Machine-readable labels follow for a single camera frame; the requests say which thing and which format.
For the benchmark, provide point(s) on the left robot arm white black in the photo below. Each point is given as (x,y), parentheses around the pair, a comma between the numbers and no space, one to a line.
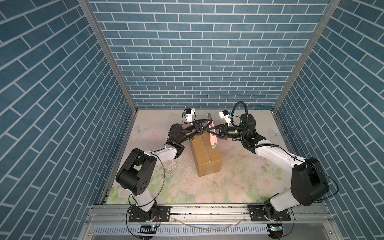
(137,170)

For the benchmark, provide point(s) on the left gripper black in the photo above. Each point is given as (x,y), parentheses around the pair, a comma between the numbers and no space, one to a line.
(199,130)

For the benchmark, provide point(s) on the right controller board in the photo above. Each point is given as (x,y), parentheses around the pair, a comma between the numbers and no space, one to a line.
(275,231)

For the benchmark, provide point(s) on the controller board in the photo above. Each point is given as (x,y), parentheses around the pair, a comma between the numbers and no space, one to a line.
(147,231)
(275,231)

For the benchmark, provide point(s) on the left controller board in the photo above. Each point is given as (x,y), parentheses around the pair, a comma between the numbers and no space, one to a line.
(147,231)

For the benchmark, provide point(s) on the pink utility knife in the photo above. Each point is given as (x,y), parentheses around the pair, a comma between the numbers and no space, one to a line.
(213,138)

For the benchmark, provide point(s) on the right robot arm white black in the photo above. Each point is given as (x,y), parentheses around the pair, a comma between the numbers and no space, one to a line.
(308,180)

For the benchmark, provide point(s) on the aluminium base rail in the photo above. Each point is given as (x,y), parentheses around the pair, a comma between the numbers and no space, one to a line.
(203,215)

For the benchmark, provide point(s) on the brown cardboard express box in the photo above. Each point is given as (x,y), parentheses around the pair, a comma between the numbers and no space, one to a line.
(208,160)

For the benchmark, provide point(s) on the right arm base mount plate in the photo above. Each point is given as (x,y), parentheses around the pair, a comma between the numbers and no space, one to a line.
(261,213)

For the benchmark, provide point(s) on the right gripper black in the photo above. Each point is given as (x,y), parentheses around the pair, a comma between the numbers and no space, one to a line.
(225,130)

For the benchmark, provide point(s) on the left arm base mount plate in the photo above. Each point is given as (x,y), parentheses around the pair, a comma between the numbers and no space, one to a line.
(150,213)

